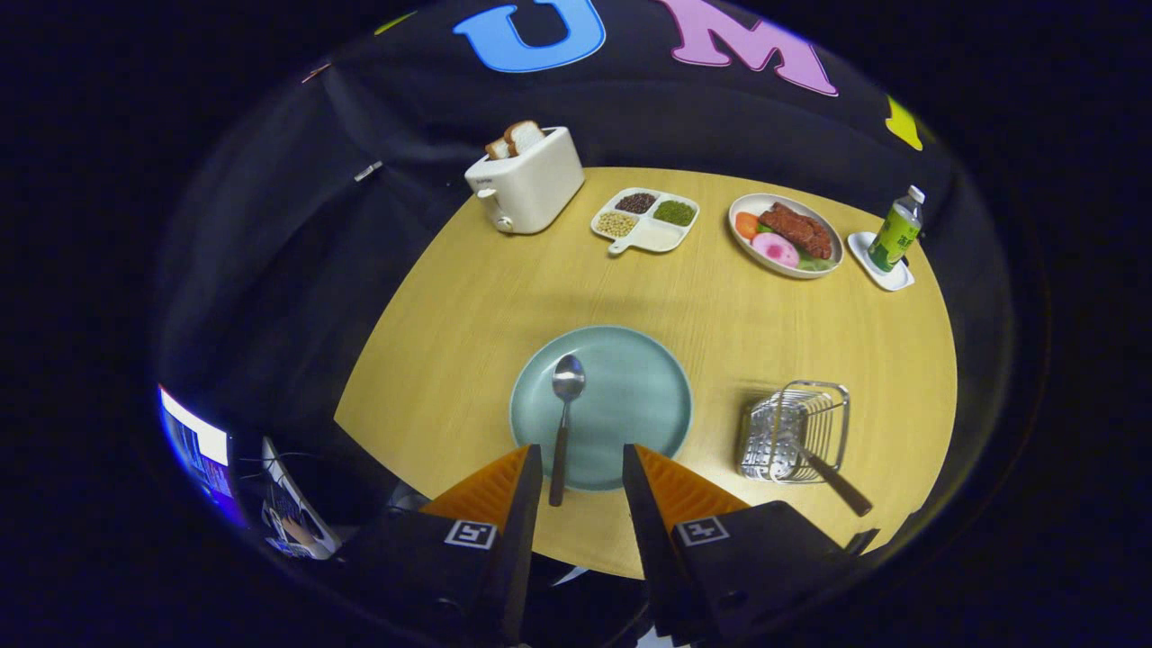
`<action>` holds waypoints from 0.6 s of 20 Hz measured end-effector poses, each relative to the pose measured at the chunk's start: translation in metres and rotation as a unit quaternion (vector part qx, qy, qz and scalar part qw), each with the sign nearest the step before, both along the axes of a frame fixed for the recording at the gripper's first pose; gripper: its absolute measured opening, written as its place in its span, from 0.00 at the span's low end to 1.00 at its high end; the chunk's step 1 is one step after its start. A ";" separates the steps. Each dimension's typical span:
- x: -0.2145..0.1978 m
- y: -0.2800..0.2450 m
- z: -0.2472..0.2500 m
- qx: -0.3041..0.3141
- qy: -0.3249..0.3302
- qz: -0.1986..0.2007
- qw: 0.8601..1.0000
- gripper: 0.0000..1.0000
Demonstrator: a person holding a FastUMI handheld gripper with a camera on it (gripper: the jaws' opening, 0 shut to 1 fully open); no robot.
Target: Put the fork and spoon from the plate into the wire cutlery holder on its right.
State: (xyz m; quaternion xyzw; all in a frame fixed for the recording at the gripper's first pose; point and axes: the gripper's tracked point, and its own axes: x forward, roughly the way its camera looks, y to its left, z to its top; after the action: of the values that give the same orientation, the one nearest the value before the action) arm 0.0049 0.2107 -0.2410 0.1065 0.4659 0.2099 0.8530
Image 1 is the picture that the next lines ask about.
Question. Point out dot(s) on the large bread slice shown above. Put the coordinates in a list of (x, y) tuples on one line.
[(524, 137)]

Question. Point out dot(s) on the teal round plate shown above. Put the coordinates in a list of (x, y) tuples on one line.
[(630, 396)]

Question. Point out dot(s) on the copper coloured clip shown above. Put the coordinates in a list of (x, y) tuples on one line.
[(315, 72)]

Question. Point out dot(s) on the white plate of food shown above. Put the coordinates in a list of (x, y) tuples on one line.
[(747, 247)]

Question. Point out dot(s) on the pile of yellow beans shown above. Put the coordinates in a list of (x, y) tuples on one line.
[(617, 224)]

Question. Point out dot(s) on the green lettuce leaf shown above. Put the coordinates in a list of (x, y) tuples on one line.
[(814, 264)]

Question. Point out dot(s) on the brown meat piece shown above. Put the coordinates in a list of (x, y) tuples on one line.
[(796, 229)]

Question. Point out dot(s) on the pink round food slice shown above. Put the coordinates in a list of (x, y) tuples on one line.
[(776, 250)]

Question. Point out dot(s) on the pile of dark beans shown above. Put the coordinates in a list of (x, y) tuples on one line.
[(635, 202)]

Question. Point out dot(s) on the green label plastic bottle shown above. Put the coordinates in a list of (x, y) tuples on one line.
[(895, 234)]

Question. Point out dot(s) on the black backdrop cloth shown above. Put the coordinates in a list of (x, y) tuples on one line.
[(270, 270)]

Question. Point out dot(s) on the pile of green beans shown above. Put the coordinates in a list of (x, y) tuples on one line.
[(675, 213)]

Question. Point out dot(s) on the white toaster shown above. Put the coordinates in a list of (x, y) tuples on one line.
[(540, 193)]

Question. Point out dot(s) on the white square coaster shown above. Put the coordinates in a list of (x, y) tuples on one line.
[(891, 277)]

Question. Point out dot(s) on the white sectioned tray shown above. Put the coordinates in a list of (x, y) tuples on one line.
[(661, 238)]

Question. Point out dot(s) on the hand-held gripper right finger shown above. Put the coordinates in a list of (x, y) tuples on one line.
[(643, 540)]

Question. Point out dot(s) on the orange carrot slice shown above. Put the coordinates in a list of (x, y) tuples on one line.
[(747, 225)]

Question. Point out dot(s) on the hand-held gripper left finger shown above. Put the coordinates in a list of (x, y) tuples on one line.
[(526, 540)]

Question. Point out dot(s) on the computer monitor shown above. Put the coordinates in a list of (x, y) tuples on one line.
[(198, 450)]

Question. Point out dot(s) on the small bread slice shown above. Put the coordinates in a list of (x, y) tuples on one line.
[(498, 148)]

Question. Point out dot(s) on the silver metal clip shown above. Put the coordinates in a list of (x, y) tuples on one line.
[(367, 171)]

